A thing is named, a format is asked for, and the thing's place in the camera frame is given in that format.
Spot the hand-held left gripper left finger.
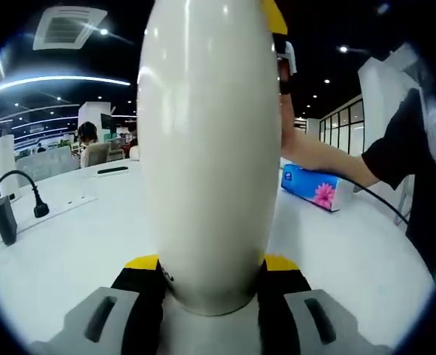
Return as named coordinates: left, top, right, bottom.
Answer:
left=29, top=254, right=166, bottom=355

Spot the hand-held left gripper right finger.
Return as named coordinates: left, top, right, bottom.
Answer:
left=257, top=253, right=392, bottom=355

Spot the white water cup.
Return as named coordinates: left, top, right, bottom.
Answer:
left=135, top=0, right=282, bottom=317

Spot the person's right hand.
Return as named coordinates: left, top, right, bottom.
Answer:
left=279, top=93, right=308, bottom=149

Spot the white table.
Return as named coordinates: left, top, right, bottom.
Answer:
left=0, top=158, right=436, bottom=355

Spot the white pillar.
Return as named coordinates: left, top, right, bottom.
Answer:
left=358, top=42, right=426, bottom=156

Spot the white power strip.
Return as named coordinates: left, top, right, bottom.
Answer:
left=14, top=194, right=99, bottom=234

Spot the blue tissue pack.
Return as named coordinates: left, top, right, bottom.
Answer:
left=280, top=162, right=354, bottom=212

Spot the black power adapter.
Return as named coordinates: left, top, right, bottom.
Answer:
left=0, top=195, right=18, bottom=246

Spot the grey desk partition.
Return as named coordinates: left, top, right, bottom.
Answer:
left=16, top=152, right=81, bottom=182

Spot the grey office chair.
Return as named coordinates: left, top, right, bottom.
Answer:
left=86, top=142, right=112, bottom=167

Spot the white cylindrical appliance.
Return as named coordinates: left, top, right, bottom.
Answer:
left=0, top=133, right=19, bottom=200

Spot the ceiling air conditioner vent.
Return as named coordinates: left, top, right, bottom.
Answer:
left=32, top=7, right=108, bottom=51

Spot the black plug with cable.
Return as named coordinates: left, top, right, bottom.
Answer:
left=0, top=169, right=50, bottom=237

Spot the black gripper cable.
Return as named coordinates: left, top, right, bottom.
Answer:
left=345, top=177, right=409, bottom=225

